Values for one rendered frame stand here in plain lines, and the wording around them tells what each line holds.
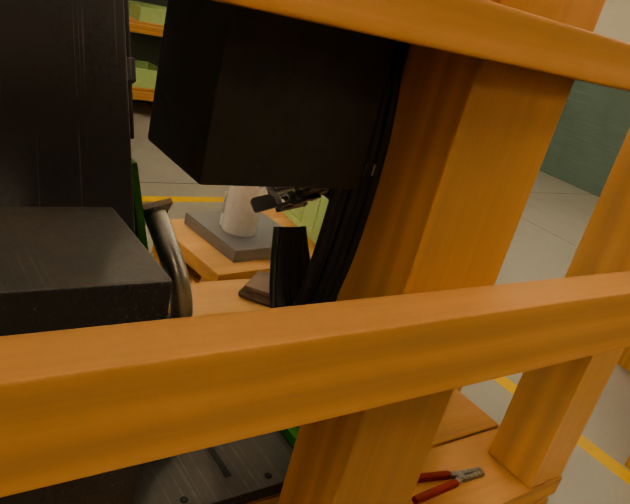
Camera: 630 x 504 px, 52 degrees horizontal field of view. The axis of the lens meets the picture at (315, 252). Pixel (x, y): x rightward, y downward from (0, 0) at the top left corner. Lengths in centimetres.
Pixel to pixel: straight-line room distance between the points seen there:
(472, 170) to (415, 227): 7
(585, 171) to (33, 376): 842
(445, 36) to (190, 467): 66
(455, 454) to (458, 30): 79
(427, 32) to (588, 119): 829
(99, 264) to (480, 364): 39
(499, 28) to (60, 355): 38
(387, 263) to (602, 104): 809
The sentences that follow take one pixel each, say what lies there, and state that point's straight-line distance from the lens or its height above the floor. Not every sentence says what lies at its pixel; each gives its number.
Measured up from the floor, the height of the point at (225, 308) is 90.
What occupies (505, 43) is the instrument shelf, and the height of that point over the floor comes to 151.
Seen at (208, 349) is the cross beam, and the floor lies 128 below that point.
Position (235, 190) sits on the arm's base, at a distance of 165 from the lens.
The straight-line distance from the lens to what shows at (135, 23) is 617.
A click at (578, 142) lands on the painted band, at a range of 877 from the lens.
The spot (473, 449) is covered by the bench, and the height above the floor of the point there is 88.
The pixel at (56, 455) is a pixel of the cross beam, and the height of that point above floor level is 121.
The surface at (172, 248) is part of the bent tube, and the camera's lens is 85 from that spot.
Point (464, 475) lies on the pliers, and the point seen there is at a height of 89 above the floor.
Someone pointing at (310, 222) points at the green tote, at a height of 84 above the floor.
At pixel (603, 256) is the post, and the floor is 127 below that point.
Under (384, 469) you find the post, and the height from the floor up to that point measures 104.
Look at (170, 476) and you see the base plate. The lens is 91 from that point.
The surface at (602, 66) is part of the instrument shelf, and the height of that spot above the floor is 152.
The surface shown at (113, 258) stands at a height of 124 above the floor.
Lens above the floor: 152
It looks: 22 degrees down
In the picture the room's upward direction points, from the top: 15 degrees clockwise
